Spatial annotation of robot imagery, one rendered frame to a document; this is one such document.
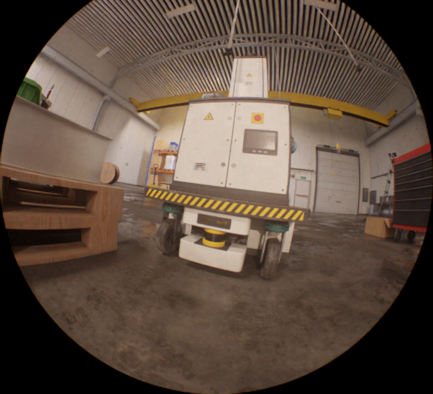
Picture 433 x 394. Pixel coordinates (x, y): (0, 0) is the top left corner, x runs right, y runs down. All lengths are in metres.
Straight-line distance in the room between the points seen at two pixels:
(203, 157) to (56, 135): 0.69
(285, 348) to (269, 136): 0.75
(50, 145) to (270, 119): 0.97
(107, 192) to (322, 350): 0.84
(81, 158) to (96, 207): 0.25
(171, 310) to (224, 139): 0.69
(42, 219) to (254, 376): 0.65
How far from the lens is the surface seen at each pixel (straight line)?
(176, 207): 0.71
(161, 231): 0.71
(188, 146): 0.77
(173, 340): 0.40
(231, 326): 0.45
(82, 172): 0.80
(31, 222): 0.59
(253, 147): 0.69
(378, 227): 2.43
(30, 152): 0.73
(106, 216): 0.70
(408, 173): 2.07
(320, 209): 11.88
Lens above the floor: 0.33
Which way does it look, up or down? 7 degrees up
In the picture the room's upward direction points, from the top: 8 degrees clockwise
